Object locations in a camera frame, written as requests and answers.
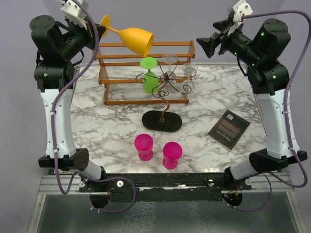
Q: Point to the aluminium rail frame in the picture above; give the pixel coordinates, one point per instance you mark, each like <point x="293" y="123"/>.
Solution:
<point x="109" y="133"/>

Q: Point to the orange wooden dish rack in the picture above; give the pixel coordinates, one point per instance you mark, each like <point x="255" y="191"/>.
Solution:
<point x="123" y="69"/>

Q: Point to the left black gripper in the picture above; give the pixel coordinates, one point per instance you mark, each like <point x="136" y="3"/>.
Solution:
<point x="91" y="40"/>

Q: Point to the dark book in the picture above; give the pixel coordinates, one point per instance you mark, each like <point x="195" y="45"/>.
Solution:
<point x="229" y="129"/>

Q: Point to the right pink plastic goblet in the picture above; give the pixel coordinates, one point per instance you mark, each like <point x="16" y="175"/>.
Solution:
<point x="172" y="152"/>

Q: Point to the green plastic wine glass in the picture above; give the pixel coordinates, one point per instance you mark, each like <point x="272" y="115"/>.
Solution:
<point x="150" y="80"/>

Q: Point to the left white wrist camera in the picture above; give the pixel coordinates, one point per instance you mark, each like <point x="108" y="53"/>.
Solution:
<point x="73" y="13"/>

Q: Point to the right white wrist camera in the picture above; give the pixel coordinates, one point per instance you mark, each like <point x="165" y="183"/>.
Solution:
<point x="241" y="8"/>

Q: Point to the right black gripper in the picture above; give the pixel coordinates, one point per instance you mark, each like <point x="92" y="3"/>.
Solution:
<point x="210" y="43"/>

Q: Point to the left pink plastic goblet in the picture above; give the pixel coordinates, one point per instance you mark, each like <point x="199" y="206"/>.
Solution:
<point x="144" y="146"/>

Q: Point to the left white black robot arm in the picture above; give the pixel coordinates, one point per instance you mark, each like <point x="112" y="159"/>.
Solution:
<point x="55" y="75"/>

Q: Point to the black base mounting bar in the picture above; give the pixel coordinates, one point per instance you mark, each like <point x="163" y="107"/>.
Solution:
<point x="158" y="187"/>

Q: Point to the orange plastic wine glass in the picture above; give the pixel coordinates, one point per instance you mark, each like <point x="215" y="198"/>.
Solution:
<point x="136" y="40"/>

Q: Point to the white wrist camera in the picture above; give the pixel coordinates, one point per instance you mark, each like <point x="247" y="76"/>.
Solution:
<point x="241" y="8"/>
<point x="73" y="13"/>

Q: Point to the frosted clear wine glass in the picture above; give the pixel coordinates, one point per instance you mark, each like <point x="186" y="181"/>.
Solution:
<point x="188" y="86"/>

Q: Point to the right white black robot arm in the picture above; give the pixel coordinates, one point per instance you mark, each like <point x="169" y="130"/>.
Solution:
<point x="268" y="79"/>

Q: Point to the pink plastic goblet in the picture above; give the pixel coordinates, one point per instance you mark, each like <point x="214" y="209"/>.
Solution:
<point x="144" y="146"/>
<point x="172" y="152"/>

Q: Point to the metal wine glass rack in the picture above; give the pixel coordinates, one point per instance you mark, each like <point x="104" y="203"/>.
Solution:
<point x="163" y="121"/>

